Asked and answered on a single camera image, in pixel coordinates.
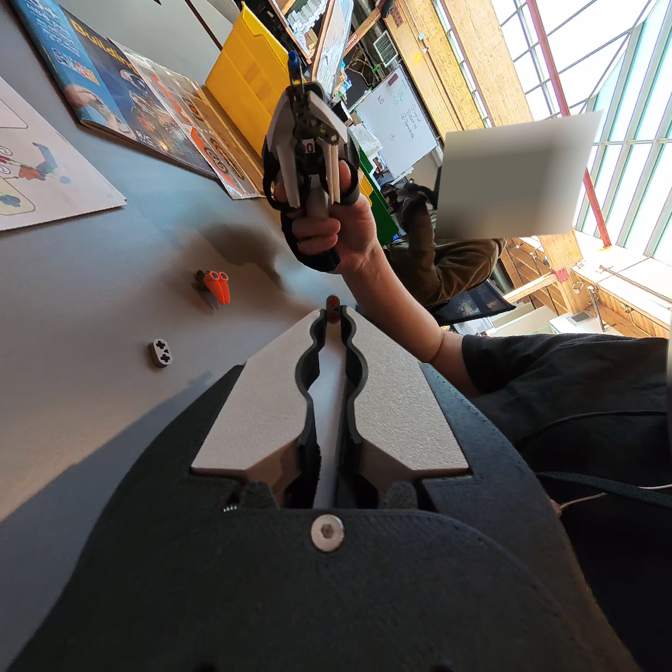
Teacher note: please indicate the green plastic bin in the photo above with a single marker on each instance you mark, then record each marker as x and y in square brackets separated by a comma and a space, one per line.
[380, 210]

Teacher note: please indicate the person's right hand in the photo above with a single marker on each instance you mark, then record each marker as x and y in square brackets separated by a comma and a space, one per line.
[346, 231]

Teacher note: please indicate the open white instruction booklet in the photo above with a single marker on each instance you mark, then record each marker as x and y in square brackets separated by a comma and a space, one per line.
[42, 173]

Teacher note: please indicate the blue cover manual booklet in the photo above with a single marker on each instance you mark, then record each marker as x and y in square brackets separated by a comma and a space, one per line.
[105, 78]

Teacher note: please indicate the yellow plastic bin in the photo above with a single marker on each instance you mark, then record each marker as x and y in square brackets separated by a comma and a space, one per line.
[246, 73]

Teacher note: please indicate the small grey two-hole connector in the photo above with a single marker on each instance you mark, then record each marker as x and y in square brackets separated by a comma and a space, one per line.
[333, 308]
[162, 353]

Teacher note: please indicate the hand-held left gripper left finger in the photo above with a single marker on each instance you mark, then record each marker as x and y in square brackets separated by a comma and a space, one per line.
[252, 420]

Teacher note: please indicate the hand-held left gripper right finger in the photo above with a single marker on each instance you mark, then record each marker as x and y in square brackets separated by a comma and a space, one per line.
[409, 420]

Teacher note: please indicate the robot sticker sheet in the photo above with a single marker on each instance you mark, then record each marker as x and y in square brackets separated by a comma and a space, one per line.
[210, 136]

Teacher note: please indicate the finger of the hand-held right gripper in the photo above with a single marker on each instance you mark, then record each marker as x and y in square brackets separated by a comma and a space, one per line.
[281, 126]
[325, 113]

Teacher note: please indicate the wooden clipboard with paper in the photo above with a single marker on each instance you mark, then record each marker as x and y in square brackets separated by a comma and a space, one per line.
[333, 42]

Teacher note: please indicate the whiteboard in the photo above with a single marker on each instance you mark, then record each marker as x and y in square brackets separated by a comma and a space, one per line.
[399, 115]

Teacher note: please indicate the person's right forearm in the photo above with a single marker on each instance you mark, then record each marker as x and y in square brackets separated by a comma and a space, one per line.
[404, 315]

